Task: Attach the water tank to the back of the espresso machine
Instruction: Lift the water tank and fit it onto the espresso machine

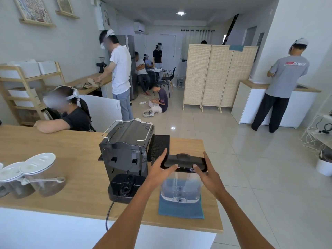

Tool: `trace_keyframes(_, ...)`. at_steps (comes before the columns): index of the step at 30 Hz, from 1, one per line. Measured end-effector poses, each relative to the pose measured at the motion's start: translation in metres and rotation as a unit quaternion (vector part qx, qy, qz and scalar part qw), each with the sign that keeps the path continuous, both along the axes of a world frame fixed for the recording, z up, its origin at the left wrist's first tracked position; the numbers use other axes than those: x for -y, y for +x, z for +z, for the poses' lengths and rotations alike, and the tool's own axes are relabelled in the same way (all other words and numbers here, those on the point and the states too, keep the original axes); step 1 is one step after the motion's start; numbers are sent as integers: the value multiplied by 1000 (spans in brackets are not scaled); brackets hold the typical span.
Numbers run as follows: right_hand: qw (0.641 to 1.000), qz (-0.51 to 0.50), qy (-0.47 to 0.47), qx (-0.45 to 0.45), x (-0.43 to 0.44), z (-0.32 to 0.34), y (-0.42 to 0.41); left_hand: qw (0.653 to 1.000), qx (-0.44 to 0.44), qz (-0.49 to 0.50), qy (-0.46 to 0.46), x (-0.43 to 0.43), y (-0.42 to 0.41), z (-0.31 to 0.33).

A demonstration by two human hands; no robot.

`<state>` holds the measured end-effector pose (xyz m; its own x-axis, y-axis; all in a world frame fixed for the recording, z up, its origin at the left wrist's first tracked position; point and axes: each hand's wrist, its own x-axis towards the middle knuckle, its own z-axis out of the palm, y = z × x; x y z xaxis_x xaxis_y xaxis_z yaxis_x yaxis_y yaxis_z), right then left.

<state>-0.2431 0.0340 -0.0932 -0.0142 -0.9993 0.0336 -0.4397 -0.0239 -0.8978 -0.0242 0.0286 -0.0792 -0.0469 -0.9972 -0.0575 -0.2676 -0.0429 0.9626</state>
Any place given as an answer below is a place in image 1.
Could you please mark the small framed picture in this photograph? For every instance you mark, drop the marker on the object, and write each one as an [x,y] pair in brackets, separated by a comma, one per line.
[66,6]

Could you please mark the white low shelf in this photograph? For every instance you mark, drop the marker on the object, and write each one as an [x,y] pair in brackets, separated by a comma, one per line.
[325,124]

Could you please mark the person's left forearm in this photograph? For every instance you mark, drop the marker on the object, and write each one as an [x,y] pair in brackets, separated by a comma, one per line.
[129,215]

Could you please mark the black chair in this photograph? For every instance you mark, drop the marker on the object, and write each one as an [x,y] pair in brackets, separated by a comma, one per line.
[169,77]

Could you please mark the person's left hand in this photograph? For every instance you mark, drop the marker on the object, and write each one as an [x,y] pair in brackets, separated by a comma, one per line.
[155,173]

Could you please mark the clear water tank black lid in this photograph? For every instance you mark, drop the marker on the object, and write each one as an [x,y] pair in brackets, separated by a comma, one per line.
[181,184]

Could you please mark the black round table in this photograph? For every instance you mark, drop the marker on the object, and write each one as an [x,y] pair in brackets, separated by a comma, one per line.
[156,71]

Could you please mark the wooden shelf rack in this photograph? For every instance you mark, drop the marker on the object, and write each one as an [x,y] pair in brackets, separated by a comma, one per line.
[23,82]

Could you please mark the person's right hand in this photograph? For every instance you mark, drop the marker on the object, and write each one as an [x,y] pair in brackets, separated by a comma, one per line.
[211,181]

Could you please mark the beige cloth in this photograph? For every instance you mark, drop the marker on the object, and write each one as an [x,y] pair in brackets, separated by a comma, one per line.
[90,84]

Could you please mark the grey refrigerator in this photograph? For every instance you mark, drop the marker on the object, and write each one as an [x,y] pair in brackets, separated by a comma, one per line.
[133,67]

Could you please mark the black coffee grinder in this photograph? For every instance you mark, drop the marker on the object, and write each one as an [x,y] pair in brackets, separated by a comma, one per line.
[101,65]

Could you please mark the white counter wooden top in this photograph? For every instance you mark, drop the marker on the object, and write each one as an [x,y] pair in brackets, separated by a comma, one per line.
[243,106]

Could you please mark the black rubber mat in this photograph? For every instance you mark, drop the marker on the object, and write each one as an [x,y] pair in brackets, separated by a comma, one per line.
[159,146]

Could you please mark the beige folding screen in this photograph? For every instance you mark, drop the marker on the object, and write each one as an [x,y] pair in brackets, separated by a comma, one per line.
[217,77]

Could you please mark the white air conditioner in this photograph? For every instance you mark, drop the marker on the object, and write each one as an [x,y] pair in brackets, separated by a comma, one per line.
[139,27]

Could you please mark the white door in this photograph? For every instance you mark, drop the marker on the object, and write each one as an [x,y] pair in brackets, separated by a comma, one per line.
[168,51]

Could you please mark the wooden back counter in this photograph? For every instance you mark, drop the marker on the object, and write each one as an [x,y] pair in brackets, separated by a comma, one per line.
[103,79]

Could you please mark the person's left thumb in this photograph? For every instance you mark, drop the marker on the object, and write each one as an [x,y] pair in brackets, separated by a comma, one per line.
[171,168]

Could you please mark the ceiling light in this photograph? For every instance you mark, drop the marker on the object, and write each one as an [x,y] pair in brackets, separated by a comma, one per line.
[181,13]

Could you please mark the white cabinet panel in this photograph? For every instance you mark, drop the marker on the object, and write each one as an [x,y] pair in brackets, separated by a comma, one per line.
[103,111]

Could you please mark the clear jar white lid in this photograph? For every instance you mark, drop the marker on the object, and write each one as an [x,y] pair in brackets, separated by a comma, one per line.
[15,184]
[2,189]
[44,176]

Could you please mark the white curtain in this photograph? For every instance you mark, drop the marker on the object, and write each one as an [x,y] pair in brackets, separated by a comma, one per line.
[198,37]

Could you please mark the large framed picture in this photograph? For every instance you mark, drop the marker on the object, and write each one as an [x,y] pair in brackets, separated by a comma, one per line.
[32,10]

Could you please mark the clear plastic scoop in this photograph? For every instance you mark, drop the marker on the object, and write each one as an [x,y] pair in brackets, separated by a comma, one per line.
[42,180]

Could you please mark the person's right thumb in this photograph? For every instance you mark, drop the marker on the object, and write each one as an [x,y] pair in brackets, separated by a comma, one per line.
[198,169]

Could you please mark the black coffee machine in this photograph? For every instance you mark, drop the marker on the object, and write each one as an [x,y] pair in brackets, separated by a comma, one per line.
[125,158]

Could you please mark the person's right forearm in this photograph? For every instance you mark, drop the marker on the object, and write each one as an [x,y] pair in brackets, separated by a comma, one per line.
[238,220]

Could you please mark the white storage box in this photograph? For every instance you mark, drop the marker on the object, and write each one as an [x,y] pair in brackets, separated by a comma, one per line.
[48,67]
[23,97]
[20,69]

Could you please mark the blue cloth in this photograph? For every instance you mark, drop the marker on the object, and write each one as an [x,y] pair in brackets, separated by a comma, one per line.
[179,211]

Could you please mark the white bin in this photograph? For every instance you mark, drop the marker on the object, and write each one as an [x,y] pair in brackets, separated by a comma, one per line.
[324,165]

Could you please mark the white headset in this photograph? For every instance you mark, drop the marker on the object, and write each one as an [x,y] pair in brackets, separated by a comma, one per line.
[148,114]

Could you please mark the black stair railing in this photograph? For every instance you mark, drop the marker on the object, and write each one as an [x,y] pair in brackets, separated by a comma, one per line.
[230,28]

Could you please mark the teal cloth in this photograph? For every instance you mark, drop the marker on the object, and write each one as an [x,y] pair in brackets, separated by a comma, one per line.
[236,48]

